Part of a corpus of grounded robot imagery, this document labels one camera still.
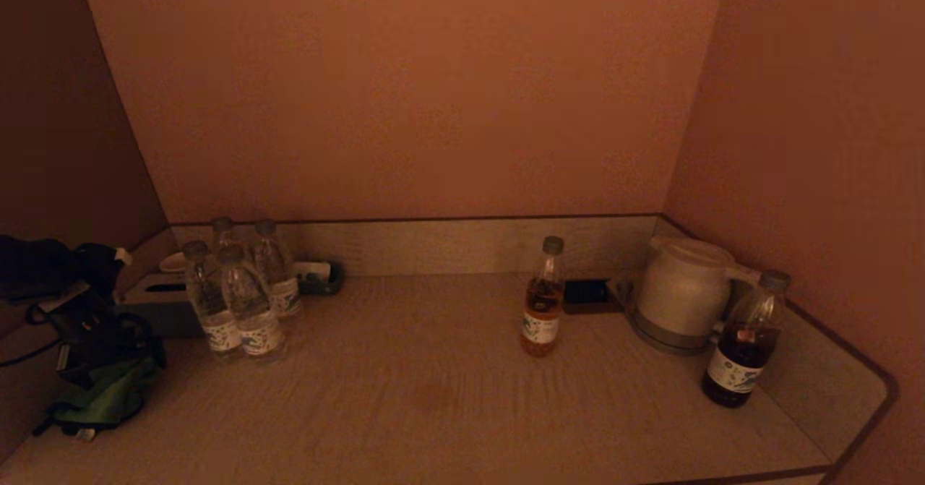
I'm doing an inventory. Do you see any small teal tray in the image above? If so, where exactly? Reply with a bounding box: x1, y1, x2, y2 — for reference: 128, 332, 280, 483
295, 261, 345, 296

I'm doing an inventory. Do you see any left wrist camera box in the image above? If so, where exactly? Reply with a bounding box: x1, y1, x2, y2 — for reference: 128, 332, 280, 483
75, 243, 134, 292

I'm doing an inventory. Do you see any dark brown tea bottle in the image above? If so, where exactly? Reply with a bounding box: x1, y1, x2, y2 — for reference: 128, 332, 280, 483
701, 270, 791, 408

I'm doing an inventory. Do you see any grey kettle base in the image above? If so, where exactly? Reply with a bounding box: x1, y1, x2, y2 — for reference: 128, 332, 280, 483
627, 304, 725, 356

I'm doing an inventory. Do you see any grey tissue box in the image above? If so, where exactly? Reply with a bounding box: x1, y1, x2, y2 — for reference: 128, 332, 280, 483
116, 273, 206, 339

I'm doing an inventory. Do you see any light amber tea bottle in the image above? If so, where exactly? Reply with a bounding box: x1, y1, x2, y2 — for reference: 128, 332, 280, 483
520, 236, 566, 358

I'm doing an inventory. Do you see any clear water bottle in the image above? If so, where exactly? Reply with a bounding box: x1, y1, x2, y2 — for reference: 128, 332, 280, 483
181, 240, 245, 361
211, 216, 245, 267
217, 245, 287, 363
253, 219, 303, 321

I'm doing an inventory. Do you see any green microfibre cloth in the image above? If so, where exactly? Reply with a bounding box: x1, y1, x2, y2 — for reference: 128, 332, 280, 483
33, 357, 167, 443

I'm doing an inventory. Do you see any white electric kettle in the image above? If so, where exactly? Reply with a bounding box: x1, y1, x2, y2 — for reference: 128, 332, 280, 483
636, 235, 762, 338

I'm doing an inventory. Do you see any black power socket panel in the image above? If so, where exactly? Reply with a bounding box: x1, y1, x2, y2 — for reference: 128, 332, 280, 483
563, 278, 624, 316

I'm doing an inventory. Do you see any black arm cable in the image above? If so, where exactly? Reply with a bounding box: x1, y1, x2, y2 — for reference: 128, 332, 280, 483
0, 303, 67, 369

